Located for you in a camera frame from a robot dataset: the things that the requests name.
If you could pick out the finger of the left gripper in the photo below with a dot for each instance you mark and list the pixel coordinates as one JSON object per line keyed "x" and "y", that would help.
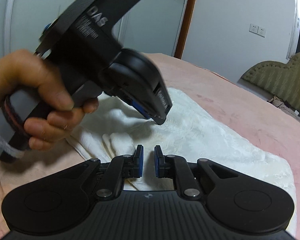
{"x": 159, "y": 118}
{"x": 141, "y": 109}

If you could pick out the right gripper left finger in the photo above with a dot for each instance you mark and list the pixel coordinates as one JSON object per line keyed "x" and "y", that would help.
{"x": 117, "y": 171}

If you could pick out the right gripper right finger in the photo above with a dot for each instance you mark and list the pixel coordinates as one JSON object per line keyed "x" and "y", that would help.
{"x": 177, "y": 169}

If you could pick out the white fleece pants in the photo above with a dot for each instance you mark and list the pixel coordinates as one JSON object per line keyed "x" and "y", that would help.
{"x": 245, "y": 192}

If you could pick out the person left hand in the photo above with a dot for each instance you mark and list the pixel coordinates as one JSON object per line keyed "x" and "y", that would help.
{"x": 22, "y": 68}

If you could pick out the glass wardrobe door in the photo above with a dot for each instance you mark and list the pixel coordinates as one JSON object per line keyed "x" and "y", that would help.
{"x": 149, "y": 26}

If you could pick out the brown pillow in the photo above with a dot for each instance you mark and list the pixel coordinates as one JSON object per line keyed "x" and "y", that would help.
{"x": 284, "y": 106}

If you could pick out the pink bed blanket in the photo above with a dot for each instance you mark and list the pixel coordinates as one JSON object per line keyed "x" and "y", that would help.
{"x": 264, "y": 125}

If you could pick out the olive upholstered headboard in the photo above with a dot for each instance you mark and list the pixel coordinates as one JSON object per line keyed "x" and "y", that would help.
{"x": 279, "y": 79}

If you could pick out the brown wooden door frame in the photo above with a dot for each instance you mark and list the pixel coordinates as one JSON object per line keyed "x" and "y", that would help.
{"x": 184, "y": 30}

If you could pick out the white wall socket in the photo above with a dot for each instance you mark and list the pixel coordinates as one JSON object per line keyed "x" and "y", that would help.
{"x": 257, "y": 30}

